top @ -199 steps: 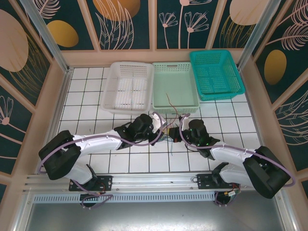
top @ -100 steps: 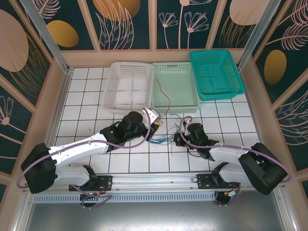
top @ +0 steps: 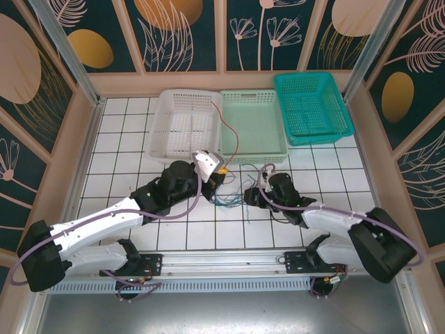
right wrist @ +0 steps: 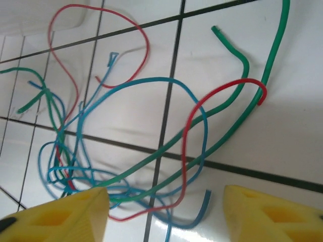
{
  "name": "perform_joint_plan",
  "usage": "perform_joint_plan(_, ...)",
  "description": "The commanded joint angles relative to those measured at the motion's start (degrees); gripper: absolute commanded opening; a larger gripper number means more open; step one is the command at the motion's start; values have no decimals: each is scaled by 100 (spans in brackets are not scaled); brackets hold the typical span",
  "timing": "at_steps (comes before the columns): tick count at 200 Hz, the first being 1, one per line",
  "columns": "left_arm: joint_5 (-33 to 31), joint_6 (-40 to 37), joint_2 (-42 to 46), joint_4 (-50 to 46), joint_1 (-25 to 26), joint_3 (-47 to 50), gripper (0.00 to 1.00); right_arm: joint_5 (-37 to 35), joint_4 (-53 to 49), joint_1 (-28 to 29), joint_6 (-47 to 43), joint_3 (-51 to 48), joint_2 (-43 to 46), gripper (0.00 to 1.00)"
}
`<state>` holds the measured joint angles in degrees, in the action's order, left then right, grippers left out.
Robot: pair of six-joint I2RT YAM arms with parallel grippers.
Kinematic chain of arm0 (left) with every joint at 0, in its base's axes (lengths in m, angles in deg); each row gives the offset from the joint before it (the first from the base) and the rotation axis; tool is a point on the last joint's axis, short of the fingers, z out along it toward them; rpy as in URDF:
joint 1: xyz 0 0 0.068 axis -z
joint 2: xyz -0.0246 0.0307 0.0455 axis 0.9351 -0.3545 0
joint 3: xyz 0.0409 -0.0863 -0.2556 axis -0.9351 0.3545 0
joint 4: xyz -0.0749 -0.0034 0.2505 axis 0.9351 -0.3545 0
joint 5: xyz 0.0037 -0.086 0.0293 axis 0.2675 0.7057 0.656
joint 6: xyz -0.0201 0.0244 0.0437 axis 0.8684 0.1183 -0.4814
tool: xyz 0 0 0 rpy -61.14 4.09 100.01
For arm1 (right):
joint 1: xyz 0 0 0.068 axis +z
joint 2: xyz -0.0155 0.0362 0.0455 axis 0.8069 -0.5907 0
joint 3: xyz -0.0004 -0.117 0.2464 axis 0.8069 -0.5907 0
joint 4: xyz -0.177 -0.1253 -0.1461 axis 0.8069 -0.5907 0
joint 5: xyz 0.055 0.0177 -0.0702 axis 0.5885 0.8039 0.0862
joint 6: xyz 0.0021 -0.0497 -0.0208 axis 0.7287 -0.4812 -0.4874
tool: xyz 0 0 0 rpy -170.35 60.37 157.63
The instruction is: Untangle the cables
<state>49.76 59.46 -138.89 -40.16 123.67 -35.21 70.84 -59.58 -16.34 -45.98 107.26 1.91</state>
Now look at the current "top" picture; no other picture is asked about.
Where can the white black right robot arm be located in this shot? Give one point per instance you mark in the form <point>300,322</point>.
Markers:
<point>330,217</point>

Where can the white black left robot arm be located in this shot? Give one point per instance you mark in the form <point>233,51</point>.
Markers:
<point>97,222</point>

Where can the mint green plastic basket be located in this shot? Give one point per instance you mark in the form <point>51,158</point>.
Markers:
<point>257,125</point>

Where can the white perforated plastic basket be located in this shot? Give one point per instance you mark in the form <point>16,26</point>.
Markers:
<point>180,121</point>

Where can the teal plastic basket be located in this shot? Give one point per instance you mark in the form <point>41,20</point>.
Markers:
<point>313,111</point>

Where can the small circuit board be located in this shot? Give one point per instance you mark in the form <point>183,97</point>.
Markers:
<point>333,280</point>

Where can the grey metal sheet panel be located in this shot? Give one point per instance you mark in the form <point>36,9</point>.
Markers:
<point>222,316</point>

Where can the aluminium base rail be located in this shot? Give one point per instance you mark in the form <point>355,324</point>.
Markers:
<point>222,262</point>

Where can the aluminium side rail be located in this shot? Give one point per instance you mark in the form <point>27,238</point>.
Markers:
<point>87,153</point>

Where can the aluminium frame post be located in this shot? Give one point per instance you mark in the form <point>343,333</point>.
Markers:
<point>378,48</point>
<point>71,55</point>

